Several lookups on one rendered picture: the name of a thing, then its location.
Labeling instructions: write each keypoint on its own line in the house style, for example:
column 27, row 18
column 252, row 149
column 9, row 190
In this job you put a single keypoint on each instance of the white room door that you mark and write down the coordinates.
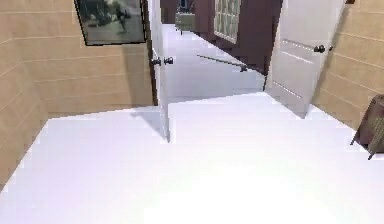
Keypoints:
column 159, row 93
column 300, row 73

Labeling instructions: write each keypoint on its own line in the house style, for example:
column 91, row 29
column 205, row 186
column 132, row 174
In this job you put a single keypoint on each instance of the black door knob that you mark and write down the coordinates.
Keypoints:
column 319, row 49
column 330, row 48
column 156, row 61
column 168, row 60

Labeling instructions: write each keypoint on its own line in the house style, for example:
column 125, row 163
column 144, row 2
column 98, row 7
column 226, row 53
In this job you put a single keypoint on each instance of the white framed window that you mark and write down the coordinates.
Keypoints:
column 227, row 18

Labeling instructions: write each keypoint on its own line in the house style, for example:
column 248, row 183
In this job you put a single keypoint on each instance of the brown cabinet with legs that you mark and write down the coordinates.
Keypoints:
column 370, row 123

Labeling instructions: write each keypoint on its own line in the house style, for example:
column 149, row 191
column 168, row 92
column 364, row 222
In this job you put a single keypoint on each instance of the black framed wall picture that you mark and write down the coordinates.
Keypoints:
column 111, row 20

